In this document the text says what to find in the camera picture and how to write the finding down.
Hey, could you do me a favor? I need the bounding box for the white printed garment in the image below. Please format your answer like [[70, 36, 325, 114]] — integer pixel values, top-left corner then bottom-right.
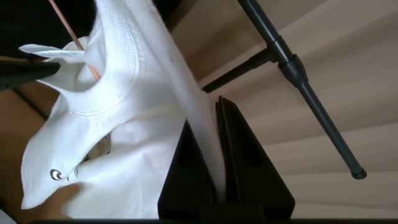
[[18, 0, 228, 220]]

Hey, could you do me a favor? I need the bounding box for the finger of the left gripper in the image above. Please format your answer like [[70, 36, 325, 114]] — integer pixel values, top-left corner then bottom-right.
[[0, 60, 62, 91]]

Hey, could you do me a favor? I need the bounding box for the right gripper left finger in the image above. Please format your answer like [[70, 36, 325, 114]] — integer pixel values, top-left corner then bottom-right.
[[157, 120, 218, 220]]

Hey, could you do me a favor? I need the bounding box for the black clothes rack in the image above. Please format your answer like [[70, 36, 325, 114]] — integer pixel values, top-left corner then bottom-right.
[[201, 0, 368, 180]]

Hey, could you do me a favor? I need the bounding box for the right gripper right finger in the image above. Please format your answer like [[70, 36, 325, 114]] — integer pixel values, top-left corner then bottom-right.
[[215, 95, 296, 220]]

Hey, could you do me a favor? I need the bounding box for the beige curtain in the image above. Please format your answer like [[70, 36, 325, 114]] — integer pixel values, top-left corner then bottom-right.
[[169, 0, 398, 219]]

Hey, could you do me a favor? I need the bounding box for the pink clothes hanger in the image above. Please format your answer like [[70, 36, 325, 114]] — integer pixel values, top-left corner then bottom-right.
[[48, 0, 102, 81]]

